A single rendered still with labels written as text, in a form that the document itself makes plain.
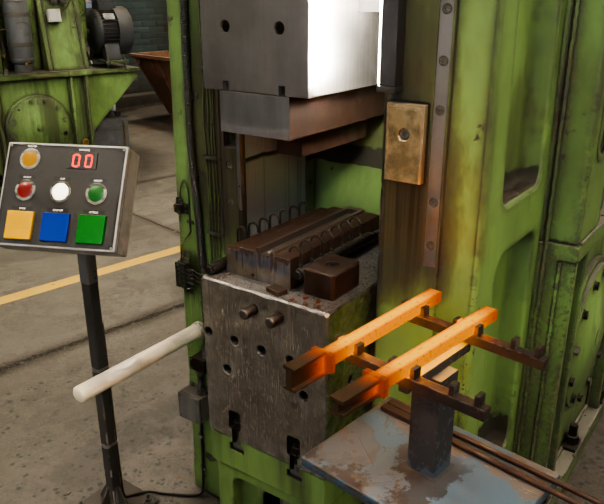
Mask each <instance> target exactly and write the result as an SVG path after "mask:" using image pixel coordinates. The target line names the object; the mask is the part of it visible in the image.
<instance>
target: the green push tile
mask: <svg viewBox="0 0 604 504"><path fill-rule="evenodd" d="M106 221H107V217H106V216H99V215H82V214H80V215H79V217H78V224H77V230H76V237H75V243H77V244H90V245H103V243H104V236H105V229H106Z"/></svg>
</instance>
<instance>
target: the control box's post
mask: <svg viewBox="0 0 604 504"><path fill-rule="evenodd" d="M77 258H78V266H79V274H80V282H81V286H82V294H83V302H84V310H85V318H86V326H87V334H88V343H89V351H90V359H91V367H92V368H95V369H97V370H100V369H102V368H104V367H106V366H107V357H106V348H105V340H104V331H103V322H102V313H101V305H100V296H99V287H98V273H97V265H96V256H95V255H83V254H77ZM95 399H96V407H97V415H98V423H99V431H100V439H101V443H102V444H105V445H106V446H109V445H110V444H112V443H114V442H115V441H116V436H115V427H114V418H113V410H112V401H111V392H110V388H108V389H106V390H105V391H103V392H101V393H99V394H97V395H96V396H95ZM101 448H102V454H103V464H104V472H105V480H106V488H107V487H109V488H110V489H111V494H112V502H113V504H117V502H116V493H115V488H116V487H117V486H119V487H120V488H121V480H120V472H119V462H118V453H117V445H116V444H115V445H114V446H112V447H111V448H109V449H104V448H103V447H102V446H101ZM121 490H122V488H121Z"/></svg>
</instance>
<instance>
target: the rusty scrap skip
mask: <svg viewBox="0 0 604 504"><path fill-rule="evenodd" d="M130 57H134V58H135V60H136V64H137V65H139V67H140V68H141V70H142V71H143V73H144V75H145V76H146V78H147V79H148V81H149V83H150V84H151V86H152V87H153V89H154V91H155V92H156V94H157V95H158V97H159V98H160V100H161V102H162V103H163V105H164V106H165V108H166V110H167V111H168V113H169V114H171V115H172V96H171V78H170V59H169V51H156V52H141V53H130Z"/></svg>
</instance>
